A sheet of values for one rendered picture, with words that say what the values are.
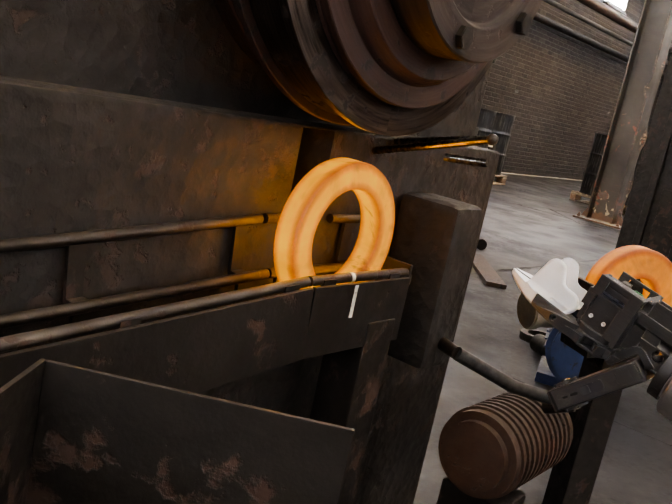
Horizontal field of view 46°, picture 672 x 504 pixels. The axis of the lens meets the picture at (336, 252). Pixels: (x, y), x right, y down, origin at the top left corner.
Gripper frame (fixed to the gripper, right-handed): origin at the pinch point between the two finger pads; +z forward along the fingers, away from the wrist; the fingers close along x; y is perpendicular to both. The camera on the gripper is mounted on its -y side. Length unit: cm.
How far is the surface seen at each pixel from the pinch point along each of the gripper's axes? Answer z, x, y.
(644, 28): 330, -835, 69
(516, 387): -1.7, -17.0, -18.2
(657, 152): 113, -399, -9
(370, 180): 18.2, 10.9, 2.6
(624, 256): -0.6, -31.0, 3.0
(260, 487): -11, 51, -5
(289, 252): 16.4, 21.8, -6.1
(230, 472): -9, 52, -5
